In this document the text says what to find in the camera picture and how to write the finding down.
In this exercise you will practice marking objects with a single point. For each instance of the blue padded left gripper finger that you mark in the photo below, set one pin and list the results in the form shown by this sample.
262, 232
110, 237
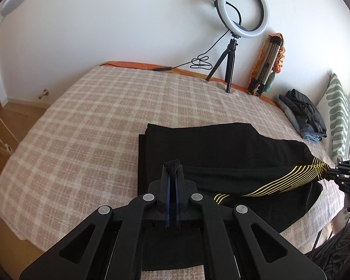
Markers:
165, 195
184, 189

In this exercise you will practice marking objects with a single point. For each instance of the folded silver tripod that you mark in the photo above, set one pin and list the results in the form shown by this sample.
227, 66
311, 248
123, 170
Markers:
264, 68

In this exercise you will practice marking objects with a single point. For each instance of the black pants with yellow stripes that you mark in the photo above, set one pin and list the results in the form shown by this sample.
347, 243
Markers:
280, 180

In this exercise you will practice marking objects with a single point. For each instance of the stack of folded dark clothes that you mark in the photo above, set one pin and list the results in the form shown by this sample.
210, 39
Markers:
303, 115

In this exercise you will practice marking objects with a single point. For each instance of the white ring light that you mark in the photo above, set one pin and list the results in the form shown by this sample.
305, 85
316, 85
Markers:
242, 19

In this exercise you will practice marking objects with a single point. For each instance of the green white patterned pillow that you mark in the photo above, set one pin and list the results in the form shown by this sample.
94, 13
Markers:
334, 107

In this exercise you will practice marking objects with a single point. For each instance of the metal door stopper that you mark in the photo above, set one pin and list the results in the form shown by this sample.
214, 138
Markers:
44, 93

